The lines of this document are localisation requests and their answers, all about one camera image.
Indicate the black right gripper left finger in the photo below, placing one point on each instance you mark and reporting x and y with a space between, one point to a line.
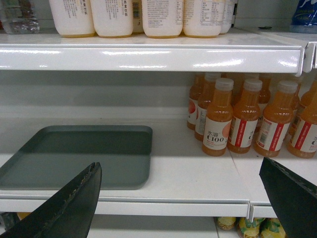
68 213

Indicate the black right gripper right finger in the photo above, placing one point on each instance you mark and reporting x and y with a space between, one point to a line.
293 199

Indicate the grey metal tray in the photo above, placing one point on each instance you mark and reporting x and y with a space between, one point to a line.
56 154

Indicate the orange juice bottle far right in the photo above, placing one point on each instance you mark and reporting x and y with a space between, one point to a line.
303 143

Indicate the orange juice bottle front right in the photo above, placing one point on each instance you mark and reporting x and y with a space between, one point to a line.
277 116

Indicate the orange juice bottle red label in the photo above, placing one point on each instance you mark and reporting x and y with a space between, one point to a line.
246 113

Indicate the white middle store shelf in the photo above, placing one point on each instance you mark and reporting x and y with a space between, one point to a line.
183 180

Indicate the white store shelf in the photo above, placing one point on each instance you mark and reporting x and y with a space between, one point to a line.
183 180
239 50

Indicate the orange juice bottle front left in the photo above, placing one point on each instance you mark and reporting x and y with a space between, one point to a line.
218 119

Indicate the orange juice bottle second row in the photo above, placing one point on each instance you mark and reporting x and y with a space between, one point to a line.
203 102

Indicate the white upper store shelf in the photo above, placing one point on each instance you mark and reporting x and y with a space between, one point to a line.
239 50

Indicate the orange juice bottle back left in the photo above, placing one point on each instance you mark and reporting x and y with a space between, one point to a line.
194 93

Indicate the blue label water bottle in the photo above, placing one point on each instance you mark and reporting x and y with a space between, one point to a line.
304 19

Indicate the clear water bottle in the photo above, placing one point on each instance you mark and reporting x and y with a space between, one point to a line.
19 17

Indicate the white milk bottle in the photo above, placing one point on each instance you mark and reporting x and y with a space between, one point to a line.
73 18
112 18
203 18
162 19

